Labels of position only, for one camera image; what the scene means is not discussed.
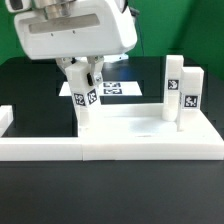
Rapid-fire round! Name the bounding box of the marker tag sheet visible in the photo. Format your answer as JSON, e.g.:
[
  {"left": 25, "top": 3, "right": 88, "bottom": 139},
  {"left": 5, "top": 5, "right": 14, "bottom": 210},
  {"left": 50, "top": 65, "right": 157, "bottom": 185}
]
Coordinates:
[{"left": 59, "top": 81, "right": 142, "bottom": 96}]

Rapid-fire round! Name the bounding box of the white U-shaped fence frame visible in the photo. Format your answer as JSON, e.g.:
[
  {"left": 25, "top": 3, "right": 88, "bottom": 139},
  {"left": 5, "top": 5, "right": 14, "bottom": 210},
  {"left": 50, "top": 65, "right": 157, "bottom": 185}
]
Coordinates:
[{"left": 0, "top": 105, "right": 224, "bottom": 161}]

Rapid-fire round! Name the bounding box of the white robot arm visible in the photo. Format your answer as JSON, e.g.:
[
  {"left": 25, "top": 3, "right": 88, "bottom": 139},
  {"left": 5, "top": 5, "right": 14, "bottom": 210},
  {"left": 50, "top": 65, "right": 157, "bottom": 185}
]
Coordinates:
[{"left": 5, "top": 0, "right": 137, "bottom": 85}]

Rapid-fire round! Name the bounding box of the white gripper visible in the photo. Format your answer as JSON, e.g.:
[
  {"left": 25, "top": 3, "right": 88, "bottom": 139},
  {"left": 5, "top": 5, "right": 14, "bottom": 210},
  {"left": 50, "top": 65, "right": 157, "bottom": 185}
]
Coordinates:
[{"left": 14, "top": 0, "right": 137, "bottom": 86}]

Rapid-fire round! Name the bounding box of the white desk top tray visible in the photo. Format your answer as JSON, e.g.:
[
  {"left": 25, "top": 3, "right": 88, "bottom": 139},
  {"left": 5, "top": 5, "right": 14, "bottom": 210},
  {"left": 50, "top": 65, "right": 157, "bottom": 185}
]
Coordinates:
[{"left": 78, "top": 103, "right": 224, "bottom": 147}]

